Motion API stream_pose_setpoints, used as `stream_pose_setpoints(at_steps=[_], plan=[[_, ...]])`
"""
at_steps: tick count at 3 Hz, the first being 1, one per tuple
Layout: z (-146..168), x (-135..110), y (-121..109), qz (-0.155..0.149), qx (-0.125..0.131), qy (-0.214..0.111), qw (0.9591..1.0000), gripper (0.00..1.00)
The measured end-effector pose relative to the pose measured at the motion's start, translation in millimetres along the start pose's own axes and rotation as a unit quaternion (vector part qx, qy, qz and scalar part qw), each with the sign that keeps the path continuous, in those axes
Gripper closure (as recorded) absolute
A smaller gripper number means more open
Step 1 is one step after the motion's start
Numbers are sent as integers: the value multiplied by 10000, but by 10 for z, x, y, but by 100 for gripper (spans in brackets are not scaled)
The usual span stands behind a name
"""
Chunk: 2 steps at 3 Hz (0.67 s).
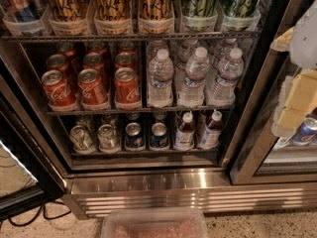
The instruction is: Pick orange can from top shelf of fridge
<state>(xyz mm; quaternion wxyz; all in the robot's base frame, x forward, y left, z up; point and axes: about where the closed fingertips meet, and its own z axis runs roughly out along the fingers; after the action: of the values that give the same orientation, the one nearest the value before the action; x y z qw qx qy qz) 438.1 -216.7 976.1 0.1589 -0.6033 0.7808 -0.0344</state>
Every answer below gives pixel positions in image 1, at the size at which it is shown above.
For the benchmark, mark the front right water bottle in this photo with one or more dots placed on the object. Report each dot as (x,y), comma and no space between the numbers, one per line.
(221,91)

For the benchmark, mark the iced tea bottle left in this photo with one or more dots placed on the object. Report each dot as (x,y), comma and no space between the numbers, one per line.
(184,139)

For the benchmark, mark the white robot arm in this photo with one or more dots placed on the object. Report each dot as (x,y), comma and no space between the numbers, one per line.
(303,44)

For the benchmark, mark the steel fridge base grille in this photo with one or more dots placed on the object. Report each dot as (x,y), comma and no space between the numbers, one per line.
(97,195)

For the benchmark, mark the Pepsi can behind glass door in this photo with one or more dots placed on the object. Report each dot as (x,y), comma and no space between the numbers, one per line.
(305,132)

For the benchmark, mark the orange lacroix can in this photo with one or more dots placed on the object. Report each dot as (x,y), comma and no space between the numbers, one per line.
(155,10)
(69,10)
(113,10)

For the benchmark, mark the clear plastic bin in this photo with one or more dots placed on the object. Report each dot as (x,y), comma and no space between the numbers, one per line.
(175,222)

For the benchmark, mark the top wire shelf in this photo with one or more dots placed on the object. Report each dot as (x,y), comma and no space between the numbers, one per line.
(134,37)

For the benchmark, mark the green soda can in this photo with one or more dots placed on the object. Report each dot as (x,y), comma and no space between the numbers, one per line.
(81,138)
(107,137)

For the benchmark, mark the fridge sliding glass door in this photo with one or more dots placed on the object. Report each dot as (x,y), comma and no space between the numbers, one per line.
(256,160)

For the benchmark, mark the green soda can left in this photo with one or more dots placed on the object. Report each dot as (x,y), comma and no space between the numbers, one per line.
(81,138)

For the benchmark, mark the front right Coca-Cola can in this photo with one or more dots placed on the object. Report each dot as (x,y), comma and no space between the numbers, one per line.
(127,86)

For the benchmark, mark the middle wire shelf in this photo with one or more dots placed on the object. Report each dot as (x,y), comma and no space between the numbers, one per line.
(141,110)

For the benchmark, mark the green LaCroix can left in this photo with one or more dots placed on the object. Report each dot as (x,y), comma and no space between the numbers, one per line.
(199,0)

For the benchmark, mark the front left water bottle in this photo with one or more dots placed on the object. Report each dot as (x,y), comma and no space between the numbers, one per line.
(160,79)

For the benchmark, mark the front middle Coca-Cola can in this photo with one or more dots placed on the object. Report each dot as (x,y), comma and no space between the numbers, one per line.
(92,88)

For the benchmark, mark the second row right Coca-Cola can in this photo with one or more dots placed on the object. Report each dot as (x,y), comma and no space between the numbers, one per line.
(125,60)

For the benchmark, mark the second row coca-cola can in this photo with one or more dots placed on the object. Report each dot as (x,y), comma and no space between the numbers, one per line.
(125,60)
(61,63)
(96,61)

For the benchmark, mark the blue red energy can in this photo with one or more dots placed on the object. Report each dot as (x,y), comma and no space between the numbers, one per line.
(23,10)

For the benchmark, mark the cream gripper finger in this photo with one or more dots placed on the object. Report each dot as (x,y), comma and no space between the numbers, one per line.
(282,43)
(297,99)

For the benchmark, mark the water bottle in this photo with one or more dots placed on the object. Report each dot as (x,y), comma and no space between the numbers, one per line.
(192,90)
(221,91)
(160,79)

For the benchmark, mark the iced tea bottle right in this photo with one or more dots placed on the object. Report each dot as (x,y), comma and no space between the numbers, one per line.
(210,132)

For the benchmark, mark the second row left Coca-Cola can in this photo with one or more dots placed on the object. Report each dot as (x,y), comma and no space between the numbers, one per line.
(61,63)

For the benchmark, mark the Pepsi can right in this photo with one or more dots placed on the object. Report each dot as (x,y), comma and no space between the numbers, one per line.
(159,136)

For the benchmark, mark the second row middle Coca-Cola can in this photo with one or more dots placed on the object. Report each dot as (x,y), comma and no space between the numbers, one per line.
(96,61)

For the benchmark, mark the front left Coca-Cola can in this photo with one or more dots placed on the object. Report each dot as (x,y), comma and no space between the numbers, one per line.
(57,89)

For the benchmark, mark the Pepsi can left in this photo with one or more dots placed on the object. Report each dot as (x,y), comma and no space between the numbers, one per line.
(134,135)

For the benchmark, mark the green lacroix can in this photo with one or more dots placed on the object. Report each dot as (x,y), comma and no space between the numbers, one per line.
(240,0)
(199,0)

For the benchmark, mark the wire shelf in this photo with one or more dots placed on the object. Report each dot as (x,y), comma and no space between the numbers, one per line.
(134,37)
(141,110)

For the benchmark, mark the green soda can right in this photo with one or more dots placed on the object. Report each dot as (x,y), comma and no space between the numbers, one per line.
(107,137)

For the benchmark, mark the front middle water bottle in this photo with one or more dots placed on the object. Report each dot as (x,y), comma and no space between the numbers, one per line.
(192,90)

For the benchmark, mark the iced tea bottle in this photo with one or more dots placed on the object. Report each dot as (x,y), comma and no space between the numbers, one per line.
(210,132)
(184,139)

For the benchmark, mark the green LaCroix can right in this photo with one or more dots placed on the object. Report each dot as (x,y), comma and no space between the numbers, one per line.
(240,0)

